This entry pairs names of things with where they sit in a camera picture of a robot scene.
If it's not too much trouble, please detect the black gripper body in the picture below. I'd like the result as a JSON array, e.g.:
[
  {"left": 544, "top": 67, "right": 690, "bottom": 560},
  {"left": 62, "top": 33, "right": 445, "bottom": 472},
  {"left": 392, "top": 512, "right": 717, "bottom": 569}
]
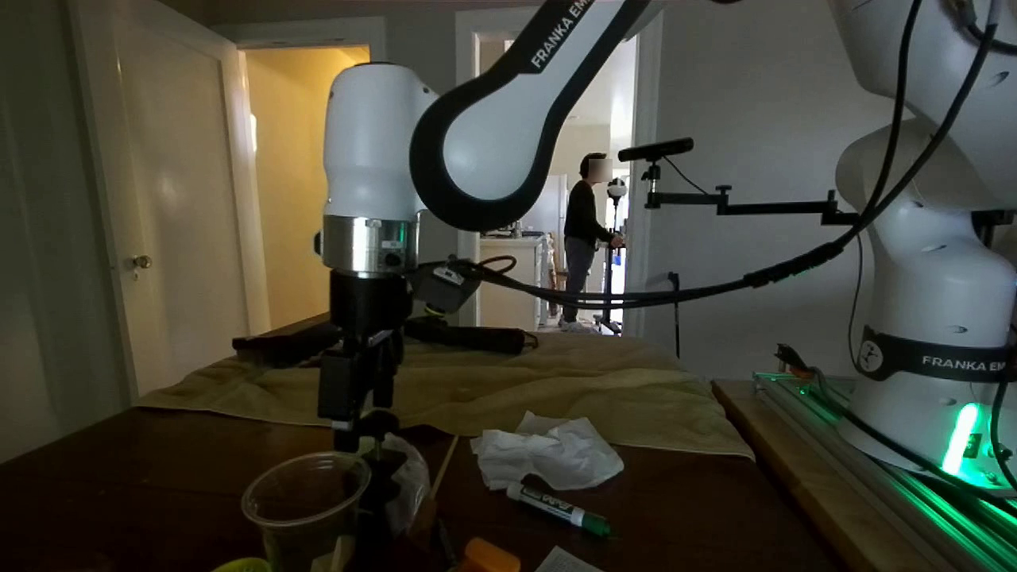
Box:
[{"left": 314, "top": 270, "right": 417, "bottom": 369}]

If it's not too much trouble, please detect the black keyboard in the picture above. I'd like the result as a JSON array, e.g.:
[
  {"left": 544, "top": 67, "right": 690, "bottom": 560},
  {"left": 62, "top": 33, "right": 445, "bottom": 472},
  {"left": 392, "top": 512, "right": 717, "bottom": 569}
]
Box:
[{"left": 230, "top": 311, "right": 346, "bottom": 373}]

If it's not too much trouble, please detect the clear plastic bag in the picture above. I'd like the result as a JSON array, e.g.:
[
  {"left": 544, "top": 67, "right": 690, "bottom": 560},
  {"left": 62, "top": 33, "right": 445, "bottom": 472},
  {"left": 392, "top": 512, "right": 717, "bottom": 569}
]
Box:
[{"left": 376, "top": 429, "right": 434, "bottom": 534}]

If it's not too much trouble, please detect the thin wooden stick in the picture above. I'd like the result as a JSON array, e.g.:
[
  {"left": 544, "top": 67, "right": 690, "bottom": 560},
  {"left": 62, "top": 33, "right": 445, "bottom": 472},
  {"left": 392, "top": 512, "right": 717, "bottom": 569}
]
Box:
[{"left": 427, "top": 434, "right": 462, "bottom": 512}]

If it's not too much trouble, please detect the clear plastic cup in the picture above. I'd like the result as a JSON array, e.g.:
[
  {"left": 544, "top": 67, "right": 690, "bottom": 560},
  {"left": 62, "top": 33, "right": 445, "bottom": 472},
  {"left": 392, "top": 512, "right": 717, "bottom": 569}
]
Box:
[{"left": 239, "top": 451, "right": 376, "bottom": 572}]

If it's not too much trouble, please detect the white kitchen counter cabinet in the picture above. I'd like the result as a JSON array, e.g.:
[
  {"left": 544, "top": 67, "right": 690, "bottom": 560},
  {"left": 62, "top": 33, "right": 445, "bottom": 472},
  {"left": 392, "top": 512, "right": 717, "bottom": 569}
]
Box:
[{"left": 475, "top": 232, "right": 556, "bottom": 330}]

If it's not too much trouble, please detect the white crumpled tissue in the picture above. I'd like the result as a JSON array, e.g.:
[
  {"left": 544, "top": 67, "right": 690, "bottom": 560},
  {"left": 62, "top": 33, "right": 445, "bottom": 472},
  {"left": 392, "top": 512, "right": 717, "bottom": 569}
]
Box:
[{"left": 468, "top": 410, "right": 629, "bottom": 496}]

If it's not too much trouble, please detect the orange block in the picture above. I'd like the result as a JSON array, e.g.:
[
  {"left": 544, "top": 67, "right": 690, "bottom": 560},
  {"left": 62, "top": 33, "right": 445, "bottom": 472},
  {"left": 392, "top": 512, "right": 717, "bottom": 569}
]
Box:
[{"left": 457, "top": 534, "right": 525, "bottom": 572}]

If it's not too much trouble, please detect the white marker with green cap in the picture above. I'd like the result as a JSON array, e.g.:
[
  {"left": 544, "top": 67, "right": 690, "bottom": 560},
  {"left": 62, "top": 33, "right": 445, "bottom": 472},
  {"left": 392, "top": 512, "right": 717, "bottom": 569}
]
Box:
[{"left": 502, "top": 481, "right": 613, "bottom": 539}]

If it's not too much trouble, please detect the beige towel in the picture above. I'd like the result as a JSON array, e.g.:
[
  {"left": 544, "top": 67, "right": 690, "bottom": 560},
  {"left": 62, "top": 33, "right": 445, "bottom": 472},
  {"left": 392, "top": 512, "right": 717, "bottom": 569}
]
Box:
[{"left": 139, "top": 330, "right": 755, "bottom": 463}]

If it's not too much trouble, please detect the white room door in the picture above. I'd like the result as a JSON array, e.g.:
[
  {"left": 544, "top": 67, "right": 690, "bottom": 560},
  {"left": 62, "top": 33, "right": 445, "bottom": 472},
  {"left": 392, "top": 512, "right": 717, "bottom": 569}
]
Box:
[{"left": 68, "top": 0, "right": 274, "bottom": 408}]

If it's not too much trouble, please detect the person in dark top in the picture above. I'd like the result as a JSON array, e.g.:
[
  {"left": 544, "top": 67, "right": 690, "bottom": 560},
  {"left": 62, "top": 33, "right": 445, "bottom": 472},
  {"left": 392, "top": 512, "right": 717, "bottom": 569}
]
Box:
[{"left": 558, "top": 150, "right": 629, "bottom": 330}]

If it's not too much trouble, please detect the small white card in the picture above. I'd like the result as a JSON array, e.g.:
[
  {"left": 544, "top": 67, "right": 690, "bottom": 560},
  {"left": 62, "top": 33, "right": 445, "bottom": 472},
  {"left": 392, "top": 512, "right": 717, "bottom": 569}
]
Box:
[{"left": 535, "top": 543, "right": 601, "bottom": 572}]

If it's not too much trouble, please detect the wooden base board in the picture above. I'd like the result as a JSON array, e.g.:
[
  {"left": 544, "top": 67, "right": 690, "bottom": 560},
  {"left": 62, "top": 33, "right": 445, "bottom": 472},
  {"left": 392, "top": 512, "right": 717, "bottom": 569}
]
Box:
[{"left": 707, "top": 377, "right": 1017, "bottom": 572}]

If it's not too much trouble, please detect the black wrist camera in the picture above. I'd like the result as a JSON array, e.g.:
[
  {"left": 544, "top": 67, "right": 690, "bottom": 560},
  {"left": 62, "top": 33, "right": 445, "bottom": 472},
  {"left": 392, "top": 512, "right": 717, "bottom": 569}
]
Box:
[{"left": 409, "top": 260, "right": 479, "bottom": 319}]

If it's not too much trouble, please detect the thin black hanging cable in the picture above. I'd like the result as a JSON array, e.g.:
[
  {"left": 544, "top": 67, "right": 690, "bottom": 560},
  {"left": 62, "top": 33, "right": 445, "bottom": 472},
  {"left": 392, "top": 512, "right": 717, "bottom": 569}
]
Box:
[{"left": 663, "top": 270, "right": 687, "bottom": 363}]

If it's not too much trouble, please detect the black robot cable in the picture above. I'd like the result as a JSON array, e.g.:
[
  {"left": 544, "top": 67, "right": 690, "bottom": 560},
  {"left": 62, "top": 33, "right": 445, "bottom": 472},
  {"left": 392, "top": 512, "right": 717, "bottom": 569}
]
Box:
[{"left": 471, "top": 0, "right": 1017, "bottom": 311}]

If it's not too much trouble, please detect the black base cable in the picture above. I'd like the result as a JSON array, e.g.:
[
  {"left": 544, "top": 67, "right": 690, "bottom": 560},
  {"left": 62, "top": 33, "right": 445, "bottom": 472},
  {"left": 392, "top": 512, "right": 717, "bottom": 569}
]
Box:
[{"left": 773, "top": 340, "right": 1017, "bottom": 501}]

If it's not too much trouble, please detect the aluminium rail with green light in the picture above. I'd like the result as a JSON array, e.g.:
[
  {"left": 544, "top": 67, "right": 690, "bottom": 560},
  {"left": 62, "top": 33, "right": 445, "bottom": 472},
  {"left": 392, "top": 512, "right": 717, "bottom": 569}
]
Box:
[{"left": 753, "top": 369, "right": 1017, "bottom": 572}]

